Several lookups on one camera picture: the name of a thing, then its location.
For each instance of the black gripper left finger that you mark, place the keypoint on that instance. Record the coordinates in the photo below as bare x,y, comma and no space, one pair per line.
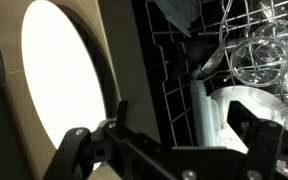
80,150

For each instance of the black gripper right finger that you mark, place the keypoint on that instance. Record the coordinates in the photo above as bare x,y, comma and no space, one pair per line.
260,140

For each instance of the white round plate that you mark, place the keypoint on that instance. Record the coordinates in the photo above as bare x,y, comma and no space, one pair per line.
60,73

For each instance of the white ceramic bowl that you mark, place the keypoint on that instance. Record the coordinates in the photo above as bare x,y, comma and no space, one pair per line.
250,100

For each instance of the light blue plastic lid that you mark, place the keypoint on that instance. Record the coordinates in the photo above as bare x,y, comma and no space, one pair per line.
202,113

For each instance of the clear plastic ladle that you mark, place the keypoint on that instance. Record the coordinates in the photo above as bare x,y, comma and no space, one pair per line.
214,60

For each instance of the dark grey plastic container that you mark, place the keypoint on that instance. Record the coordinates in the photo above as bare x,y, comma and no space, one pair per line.
179,11

